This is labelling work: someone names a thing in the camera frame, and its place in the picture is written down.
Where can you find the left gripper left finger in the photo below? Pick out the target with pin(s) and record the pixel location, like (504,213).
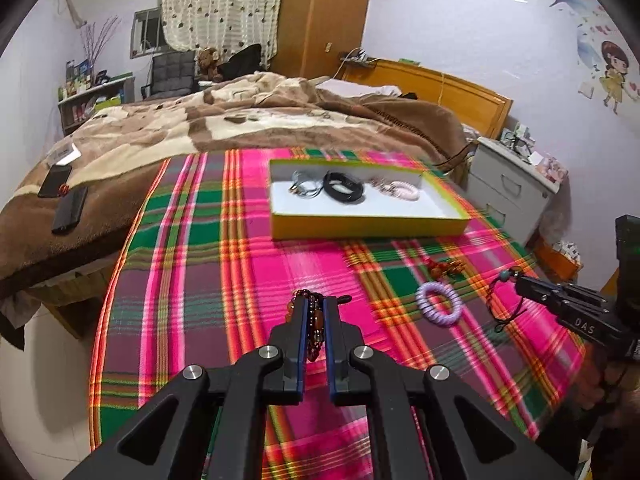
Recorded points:
(284,383)

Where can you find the cartoon couple wall sticker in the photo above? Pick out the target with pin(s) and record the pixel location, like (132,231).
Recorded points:
(608,71)

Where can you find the black office chair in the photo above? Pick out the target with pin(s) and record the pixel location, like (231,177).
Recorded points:
(172,74)

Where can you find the brown teddy bear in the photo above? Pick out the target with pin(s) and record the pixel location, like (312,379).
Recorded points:
(208,59)

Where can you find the dark phone with red charm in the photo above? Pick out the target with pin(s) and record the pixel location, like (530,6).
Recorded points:
(55,179)

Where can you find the red gold knot ornament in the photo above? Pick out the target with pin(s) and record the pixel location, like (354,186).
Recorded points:
(447,268)

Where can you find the purple dried branches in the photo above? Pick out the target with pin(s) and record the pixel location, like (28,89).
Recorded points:
(94,39)

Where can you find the black smart wristband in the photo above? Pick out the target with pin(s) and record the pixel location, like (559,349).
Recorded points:
(342,187)

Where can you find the brown plush blanket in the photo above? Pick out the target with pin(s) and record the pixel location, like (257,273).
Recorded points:
(121,149)

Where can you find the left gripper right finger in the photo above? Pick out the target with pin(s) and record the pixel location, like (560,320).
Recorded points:
(347,385)

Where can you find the white paper card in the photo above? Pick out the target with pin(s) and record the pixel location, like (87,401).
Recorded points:
(63,155)

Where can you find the plaid pink green tablecloth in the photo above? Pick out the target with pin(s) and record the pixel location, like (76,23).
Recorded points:
(468,379)

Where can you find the white desk shelf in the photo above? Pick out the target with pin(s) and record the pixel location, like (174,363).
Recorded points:
(76,110)

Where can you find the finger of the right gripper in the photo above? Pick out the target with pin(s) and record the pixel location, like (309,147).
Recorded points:
(553,303)
(536,286)

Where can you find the wooden wardrobe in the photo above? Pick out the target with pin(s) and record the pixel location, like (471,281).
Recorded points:
(314,35)

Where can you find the patterned white curtain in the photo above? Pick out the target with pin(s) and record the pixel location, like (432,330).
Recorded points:
(228,26)

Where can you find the black smartphone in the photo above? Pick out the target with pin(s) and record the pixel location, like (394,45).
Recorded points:
(68,213)

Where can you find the orange basket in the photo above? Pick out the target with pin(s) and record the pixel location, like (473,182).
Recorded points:
(558,267)

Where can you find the wooden bed headboard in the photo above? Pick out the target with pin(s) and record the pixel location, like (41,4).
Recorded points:
(476,106)

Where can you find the yellow shallow cardboard box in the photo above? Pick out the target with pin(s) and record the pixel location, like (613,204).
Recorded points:
(424,206)

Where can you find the grey bedside drawer cabinet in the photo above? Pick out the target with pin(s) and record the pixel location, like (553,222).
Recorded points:
(510,191)

